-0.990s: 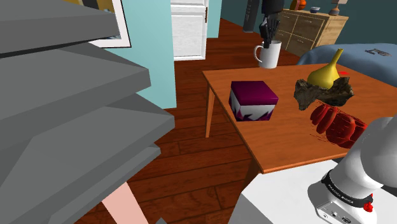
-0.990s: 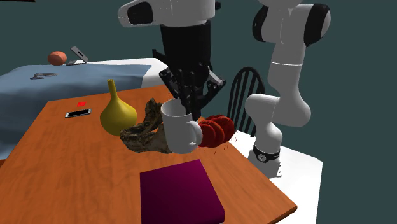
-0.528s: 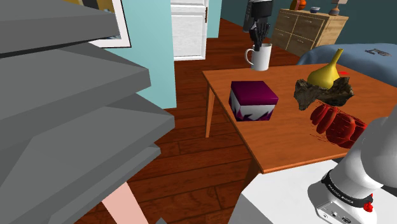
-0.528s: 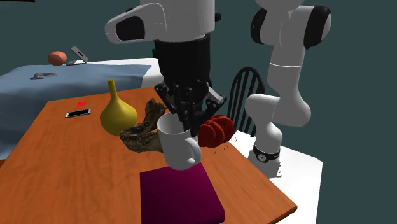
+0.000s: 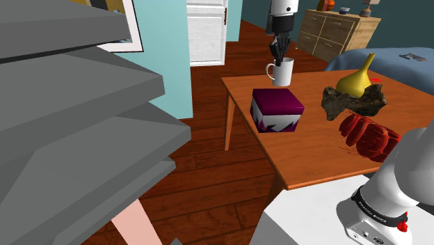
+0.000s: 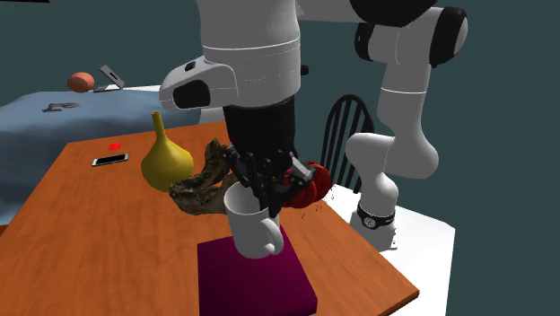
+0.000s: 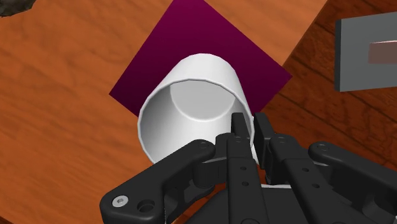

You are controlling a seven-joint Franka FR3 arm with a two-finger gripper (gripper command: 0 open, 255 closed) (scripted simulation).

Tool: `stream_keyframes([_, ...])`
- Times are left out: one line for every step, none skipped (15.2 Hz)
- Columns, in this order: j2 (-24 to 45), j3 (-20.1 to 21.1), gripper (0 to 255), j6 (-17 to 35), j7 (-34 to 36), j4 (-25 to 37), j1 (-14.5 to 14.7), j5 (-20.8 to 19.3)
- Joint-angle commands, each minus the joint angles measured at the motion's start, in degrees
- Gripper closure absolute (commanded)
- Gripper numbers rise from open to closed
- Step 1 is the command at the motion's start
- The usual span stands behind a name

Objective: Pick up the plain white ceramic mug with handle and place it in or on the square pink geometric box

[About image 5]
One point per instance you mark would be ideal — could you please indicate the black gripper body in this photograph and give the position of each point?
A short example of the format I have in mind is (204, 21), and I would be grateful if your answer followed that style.
(283, 24)

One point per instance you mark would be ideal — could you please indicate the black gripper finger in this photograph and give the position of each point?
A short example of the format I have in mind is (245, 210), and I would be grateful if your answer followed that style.
(276, 49)
(285, 44)

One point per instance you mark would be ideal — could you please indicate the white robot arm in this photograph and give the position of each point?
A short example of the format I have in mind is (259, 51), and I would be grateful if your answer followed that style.
(383, 190)

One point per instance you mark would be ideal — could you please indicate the white mug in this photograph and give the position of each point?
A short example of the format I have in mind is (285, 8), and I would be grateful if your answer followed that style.
(283, 76)

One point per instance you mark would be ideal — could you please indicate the light wooden chest of drawers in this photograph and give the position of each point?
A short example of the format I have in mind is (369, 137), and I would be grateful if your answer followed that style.
(334, 34)

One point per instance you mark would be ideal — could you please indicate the purple and white box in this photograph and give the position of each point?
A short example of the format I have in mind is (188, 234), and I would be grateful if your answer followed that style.
(276, 101)

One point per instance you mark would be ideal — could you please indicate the white panelled door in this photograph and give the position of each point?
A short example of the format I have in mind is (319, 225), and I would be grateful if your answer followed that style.
(205, 34)

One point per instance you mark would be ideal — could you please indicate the yellow gourd vase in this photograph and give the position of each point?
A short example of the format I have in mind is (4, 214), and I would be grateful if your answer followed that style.
(354, 84)

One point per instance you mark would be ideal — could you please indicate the dark brown rough rock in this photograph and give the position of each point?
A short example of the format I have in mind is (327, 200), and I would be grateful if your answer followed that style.
(339, 105)

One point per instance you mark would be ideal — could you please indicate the blue bed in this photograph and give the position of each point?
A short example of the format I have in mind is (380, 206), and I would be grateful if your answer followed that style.
(390, 64)

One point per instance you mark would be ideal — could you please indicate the brown wooden table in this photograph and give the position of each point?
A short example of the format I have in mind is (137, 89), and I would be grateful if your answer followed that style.
(305, 159)

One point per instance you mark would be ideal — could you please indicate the red ribbed object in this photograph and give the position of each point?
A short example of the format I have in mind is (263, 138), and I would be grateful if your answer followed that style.
(369, 139)

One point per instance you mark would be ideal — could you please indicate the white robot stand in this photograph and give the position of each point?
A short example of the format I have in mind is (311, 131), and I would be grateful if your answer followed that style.
(298, 217)

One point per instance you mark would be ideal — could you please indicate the grey shelf unit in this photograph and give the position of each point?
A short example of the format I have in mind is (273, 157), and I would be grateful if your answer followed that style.
(67, 101)

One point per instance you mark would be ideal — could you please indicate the pink furniture leg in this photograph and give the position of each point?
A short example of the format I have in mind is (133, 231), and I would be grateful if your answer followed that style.
(132, 224)

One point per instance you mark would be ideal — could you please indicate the white framed wall picture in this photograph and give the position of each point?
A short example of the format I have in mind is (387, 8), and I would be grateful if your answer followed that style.
(134, 38)

